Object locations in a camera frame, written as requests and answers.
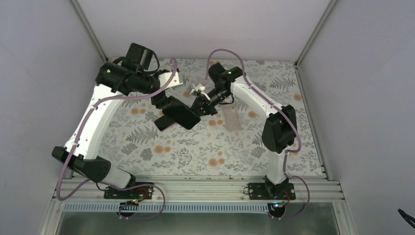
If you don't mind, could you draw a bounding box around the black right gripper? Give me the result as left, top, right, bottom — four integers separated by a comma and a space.
189, 86, 233, 117

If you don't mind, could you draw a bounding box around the black smartphone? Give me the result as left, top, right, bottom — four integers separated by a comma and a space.
154, 116, 176, 131
162, 100, 201, 130

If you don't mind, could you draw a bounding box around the beige phone case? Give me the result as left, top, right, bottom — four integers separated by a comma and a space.
222, 104, 242, 132

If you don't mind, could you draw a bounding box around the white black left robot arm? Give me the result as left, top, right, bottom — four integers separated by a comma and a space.
51, 43, 184, 198

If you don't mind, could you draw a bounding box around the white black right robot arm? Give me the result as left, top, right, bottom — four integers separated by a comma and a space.
190, 63, 297, 199

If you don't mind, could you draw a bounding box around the floral patterned table mat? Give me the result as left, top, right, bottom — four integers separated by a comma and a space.
98, 60, 323, 177

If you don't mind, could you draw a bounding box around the black object at edge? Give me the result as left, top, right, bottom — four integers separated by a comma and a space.
397, 209, 415, 229

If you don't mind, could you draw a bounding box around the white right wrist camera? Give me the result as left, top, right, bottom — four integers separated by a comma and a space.
190, 84, 210, 100

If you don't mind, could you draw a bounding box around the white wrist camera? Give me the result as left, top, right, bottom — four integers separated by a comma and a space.
190, 84, 210, 100
158, 71, 184, 90

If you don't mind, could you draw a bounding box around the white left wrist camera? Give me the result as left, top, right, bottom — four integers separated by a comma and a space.
158, 71, 184, 90

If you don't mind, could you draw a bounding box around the aluminium front rail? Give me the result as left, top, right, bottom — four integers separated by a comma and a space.
51, 176, 345, 203

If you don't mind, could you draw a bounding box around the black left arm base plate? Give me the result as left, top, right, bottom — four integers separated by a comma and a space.
103, 182, 154, 201

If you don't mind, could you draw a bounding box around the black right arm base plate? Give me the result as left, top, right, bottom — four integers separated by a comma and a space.
242, 183, 296, 200

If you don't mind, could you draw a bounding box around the aluminium frame post right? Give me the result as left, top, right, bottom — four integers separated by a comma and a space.
295, 0, 338, 69

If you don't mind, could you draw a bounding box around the aluminium frame post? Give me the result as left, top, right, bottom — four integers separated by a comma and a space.
295, 0, 338, 69
69, 0, 108, 62

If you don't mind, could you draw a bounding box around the slotted grey cable duct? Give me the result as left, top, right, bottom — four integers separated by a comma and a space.
63, 202, 268, 214

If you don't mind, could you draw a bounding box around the aluminium frame post left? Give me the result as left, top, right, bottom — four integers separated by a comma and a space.
69, 0, 108, 62

